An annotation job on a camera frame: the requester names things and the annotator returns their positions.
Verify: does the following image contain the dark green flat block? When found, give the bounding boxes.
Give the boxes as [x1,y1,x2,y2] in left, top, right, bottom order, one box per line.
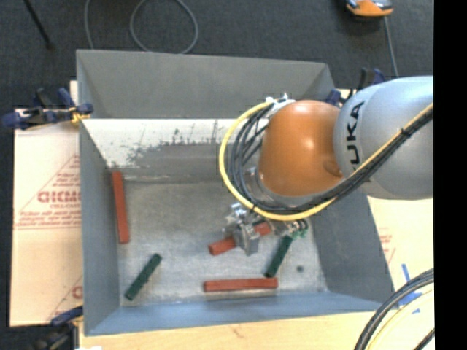
[123,252,163,302]
[263,234,294,279]

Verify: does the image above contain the grey metal bin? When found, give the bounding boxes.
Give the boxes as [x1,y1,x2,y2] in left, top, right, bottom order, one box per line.
[75,48,397,337]

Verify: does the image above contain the red-brown block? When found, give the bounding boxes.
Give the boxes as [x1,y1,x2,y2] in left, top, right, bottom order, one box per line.
[110,170,131,245]
[208,222,271,257]
[202,276,279,294]

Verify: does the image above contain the brown cardboard board red print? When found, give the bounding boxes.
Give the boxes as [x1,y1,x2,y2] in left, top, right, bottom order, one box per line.
[9,79,434,328]

